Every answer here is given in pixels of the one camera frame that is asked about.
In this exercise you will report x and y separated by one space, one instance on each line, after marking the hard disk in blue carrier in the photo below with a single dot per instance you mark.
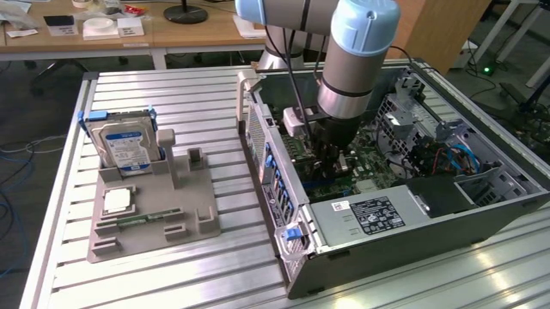
125 141

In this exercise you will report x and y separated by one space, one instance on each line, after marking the white paper slip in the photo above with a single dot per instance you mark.
22 33

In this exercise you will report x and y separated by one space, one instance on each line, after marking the wooden desk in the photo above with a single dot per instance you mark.
194 35

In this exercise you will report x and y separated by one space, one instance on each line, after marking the grey open PC case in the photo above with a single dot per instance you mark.
387 241

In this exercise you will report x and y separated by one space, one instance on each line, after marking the red packet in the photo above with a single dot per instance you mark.
133 10

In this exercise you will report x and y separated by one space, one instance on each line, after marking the grey printed parts rack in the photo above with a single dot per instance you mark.
164 206

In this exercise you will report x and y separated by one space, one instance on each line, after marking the black plastic shroud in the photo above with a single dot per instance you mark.
439 196

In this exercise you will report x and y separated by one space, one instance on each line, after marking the metal disk bay cage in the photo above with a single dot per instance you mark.
404 128

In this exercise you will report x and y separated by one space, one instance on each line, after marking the white tape roll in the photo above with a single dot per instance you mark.
81 3

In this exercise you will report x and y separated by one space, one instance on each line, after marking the black stand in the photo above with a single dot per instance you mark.
524 96

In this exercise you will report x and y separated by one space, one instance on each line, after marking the white labelled box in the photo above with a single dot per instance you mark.
130 27

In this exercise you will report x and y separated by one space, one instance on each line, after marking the green RAM stick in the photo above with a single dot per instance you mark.
138 219

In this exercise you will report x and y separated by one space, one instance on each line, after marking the white desk frame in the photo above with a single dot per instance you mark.
503 32

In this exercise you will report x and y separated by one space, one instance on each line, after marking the white box with black top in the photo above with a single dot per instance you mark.
61 24

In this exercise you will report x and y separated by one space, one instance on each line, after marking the silver CPU chip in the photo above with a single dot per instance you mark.
117 201

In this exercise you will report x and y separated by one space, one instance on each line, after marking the white box with round dish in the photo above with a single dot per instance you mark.
101 29

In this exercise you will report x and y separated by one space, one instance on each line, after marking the blue case latch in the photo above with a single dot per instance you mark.
293 233

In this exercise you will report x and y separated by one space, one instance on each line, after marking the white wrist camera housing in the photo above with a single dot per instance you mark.
294 122

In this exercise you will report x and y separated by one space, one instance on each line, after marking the wooden cabinet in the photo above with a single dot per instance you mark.
439 32

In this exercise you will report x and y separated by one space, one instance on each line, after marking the black lamp base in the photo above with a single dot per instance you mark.
186 14

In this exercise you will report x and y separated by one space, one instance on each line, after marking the green motherboard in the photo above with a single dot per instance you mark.
375 174

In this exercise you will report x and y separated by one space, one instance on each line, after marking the white booklet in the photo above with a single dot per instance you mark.
249 32

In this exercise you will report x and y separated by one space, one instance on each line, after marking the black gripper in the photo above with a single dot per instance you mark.
337 135

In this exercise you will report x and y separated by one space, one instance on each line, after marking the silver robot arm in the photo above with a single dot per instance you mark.
357 48

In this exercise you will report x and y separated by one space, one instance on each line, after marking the device with green light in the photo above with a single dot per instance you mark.
487 69

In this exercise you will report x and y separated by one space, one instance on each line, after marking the grey power supply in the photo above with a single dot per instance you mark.
344 222

